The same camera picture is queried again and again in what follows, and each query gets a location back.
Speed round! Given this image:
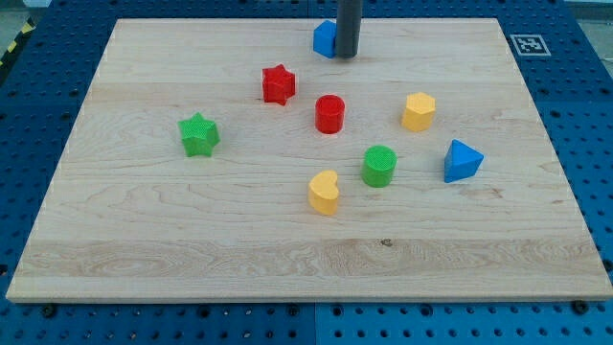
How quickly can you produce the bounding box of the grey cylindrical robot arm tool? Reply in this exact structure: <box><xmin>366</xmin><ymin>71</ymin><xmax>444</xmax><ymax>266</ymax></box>
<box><xmin>335</xmin><ymin>0</ymin><xmax>363</xmax><ymax>58</ymax></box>

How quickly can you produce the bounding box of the yellow hexagon block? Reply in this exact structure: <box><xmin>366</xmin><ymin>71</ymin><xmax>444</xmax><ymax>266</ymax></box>
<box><xmin>401</xmin><ymin>92</ymin><xmax>436</xmax><ymax>132</ymax></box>

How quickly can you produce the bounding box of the yellow heart block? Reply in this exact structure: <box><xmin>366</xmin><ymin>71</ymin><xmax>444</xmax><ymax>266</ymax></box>
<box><xmin>307</xmin><ymin>170</ymin><xmax>340</xmax><ymax>216</ymax></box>

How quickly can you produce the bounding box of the red cylinder block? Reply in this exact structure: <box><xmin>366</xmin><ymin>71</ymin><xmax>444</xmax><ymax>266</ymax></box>
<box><xmin>315</xmin><ymin>94</ymin><xmax>346</xmax><ymax>134</ymax></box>

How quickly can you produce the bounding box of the green cylinder block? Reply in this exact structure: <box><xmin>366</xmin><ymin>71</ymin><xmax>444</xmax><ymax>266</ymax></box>
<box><xmin>361</xmin><ymin>145</ymin><xmax>397</xmax><ymax>188</ymax></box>

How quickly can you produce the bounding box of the red star block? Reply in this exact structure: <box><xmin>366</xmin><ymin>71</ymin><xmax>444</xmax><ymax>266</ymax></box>
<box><xmin>261</xmin><ymin>64</ymin><xmax>296</xmax><ymax>106</ymax></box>

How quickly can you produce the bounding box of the light wooden board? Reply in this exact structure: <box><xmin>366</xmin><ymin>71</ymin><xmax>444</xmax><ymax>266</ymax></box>
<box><xmin>7</xmin><ymin>18</ymin><xmax>612</xmax><ymax>304</ymax></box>

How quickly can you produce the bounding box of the green star block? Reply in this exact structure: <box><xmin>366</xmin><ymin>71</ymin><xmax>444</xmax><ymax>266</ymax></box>
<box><xmin>177</xmin><ymin>112</ymin><xmax>220</xmax><ymax>157</ymax></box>

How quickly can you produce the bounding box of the blue cube block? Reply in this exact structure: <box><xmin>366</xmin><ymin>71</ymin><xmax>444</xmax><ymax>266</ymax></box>
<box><xmin>313</xmin><ymin>20</ymin><xmax>336</xmax><ymax>58</ymax></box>

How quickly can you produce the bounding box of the blue triangle block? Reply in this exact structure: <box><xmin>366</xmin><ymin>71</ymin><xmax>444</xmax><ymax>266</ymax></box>
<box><xmin>443</xmin><ymin>139</ymin><xmax>485</xmax><ymax>183</ymax></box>

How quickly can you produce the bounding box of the white fiducial marker tag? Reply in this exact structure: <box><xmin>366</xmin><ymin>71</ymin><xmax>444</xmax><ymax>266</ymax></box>
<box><xmin>510</xmin><ymin>34</ymin><xmax>551</xmax><ymax>57</ymax></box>

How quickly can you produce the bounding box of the yellow black hazard tape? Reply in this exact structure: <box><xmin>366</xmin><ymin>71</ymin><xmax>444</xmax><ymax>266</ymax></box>
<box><xmin>1</xmin><ymin>17</ymin><xmax>36</xmax><ymax>74</ymax></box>

